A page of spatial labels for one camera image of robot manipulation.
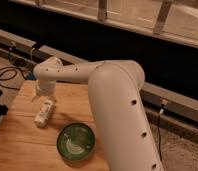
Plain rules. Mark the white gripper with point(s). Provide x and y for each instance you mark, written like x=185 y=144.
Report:
x=45 y=89

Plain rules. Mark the small white bottle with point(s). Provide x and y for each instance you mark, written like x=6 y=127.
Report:
x=44 y=113

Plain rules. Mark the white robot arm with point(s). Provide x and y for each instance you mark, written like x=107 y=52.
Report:
x=114 y=97

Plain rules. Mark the green ceramic bowl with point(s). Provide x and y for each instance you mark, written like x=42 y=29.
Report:
x=75 y=142

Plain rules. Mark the grey baseboard rail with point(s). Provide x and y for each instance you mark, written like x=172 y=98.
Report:
x=182 y=105

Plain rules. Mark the white plug on rail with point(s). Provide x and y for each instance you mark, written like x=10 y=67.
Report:
x=163 y=106

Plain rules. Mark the window frame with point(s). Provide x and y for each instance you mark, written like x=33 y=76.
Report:
x=171 y=20

